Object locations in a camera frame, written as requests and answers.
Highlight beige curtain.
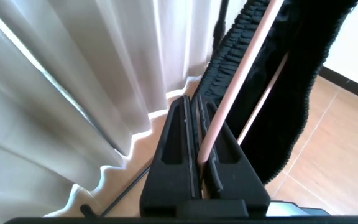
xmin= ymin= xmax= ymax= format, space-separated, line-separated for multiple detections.
xmin=0 ymin=0 xmax=229 ymax=224

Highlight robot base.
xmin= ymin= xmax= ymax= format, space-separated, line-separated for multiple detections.
xmin=265 ymin=200 xmax=331 ymax=217

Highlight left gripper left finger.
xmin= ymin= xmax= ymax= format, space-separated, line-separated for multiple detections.
xmin=139 ymin=95 xmax=201 ymax=218

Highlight black shorts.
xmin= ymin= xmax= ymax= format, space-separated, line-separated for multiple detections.
xmin=193 ymin=0 xmax=358 ymax=185

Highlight pink clothes hanger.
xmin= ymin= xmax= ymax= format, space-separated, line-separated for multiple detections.
xmin=197 ymin=0 xmax=290 ymax=200

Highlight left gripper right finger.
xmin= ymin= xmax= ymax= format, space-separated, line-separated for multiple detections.
xmin=197 ymin=96 xmax=272 ymax=218

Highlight black clothes rack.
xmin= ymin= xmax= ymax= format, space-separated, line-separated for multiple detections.
xmin=79 ymin=0 xmax=231 ymax=218

